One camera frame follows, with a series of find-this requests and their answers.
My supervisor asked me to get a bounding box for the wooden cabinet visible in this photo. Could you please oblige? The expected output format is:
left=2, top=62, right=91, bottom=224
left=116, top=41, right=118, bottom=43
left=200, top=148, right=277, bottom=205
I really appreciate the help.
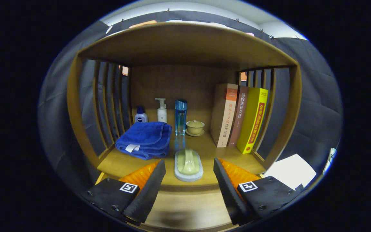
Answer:
left=67, top=22, right=302, bottom=190

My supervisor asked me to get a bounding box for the beige lidded teacup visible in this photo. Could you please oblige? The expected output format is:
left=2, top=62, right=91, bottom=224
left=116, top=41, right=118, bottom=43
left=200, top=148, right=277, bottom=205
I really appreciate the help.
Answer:
left=185, top=120, right=205, bottom=137

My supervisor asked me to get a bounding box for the wooden countertop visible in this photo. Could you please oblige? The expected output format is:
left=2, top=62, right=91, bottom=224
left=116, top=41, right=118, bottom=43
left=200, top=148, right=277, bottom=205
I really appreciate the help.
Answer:
left=97, top=129, right=266, bottom=190

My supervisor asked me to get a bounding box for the green brush with white sponge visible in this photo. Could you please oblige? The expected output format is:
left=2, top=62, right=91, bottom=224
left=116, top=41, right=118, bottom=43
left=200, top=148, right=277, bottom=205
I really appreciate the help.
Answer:
left=174, top=148, right=204, bottom=182

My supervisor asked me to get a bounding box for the brown book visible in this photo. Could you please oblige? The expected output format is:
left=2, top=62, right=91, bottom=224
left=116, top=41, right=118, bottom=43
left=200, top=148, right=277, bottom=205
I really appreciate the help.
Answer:
left=227, top=85, right=249, bottom=147

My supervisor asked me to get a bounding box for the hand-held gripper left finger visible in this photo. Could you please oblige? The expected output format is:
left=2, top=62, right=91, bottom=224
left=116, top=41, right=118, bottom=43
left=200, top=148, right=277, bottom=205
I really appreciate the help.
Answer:
left=80, top=159, right=166, bottom=226

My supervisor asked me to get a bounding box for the pale green white object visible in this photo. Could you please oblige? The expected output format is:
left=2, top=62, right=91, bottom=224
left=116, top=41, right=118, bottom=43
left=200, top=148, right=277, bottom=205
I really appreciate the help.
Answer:
left=322, top=148, right=337, bottom=175

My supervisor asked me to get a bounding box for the small white blue-capped bottle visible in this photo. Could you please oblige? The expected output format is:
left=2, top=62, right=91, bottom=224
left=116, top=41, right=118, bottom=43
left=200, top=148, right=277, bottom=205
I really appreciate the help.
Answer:
left=134, top=106, right=148, bottom=123

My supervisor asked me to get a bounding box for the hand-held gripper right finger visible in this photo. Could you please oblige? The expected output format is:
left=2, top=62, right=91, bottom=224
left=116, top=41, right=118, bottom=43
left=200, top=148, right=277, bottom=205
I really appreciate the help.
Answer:
left=213, top=157, right=305, bottom=226

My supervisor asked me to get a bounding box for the blue glass bottle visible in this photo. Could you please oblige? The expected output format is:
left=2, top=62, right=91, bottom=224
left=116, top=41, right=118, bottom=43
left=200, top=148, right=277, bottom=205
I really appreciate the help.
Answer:
left=175, top=99, right=188, bottom=136

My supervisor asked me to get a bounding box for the white pump bottle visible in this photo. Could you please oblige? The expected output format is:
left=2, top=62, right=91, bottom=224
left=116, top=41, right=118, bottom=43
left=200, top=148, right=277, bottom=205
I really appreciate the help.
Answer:
left=155, top=98, right=167, bottom=123

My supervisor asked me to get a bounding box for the yellow book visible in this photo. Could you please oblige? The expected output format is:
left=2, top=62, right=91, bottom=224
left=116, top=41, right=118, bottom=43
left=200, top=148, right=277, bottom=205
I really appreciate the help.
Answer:
left=236, top=87, right=269, bottom=154

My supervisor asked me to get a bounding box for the folded blue towel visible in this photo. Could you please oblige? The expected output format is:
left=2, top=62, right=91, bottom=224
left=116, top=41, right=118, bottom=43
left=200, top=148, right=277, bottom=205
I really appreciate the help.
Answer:
left=115, top=121, right=172, bottom=160

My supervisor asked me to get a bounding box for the beige book with orange band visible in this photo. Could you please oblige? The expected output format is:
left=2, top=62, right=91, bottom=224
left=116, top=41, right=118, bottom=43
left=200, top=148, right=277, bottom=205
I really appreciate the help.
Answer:
left=210, top=83, right=239, bottom=148

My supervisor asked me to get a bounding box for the wooden drawer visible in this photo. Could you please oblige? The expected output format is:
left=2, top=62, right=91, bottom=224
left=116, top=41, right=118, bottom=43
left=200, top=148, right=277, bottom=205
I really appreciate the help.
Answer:
left=137, top=185, right=237, bottom=232

